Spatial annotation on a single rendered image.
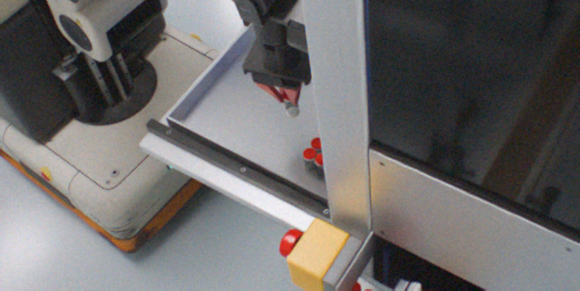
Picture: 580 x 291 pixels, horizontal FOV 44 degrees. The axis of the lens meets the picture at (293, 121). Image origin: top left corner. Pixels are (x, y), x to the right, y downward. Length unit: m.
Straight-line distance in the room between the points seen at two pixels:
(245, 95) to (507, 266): 0.60
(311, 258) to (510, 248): 0.25
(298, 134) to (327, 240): 0.32
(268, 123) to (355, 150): 0.44
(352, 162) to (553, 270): 0.24
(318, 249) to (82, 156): 1.25
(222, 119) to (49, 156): 0.95
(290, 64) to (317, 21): 0.37
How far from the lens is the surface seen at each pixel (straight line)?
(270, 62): 1.01
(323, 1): 0.64
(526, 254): 0.79
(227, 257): 2.10
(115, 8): 1.64
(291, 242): 0.94
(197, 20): 2.71
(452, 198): 0.77
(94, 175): 2.01
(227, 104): 1.25
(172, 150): 1.22
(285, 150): 1.18
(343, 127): 0.76
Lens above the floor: 1.84
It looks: 52 degrees down
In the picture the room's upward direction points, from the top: 10 degrees counter-clockwise
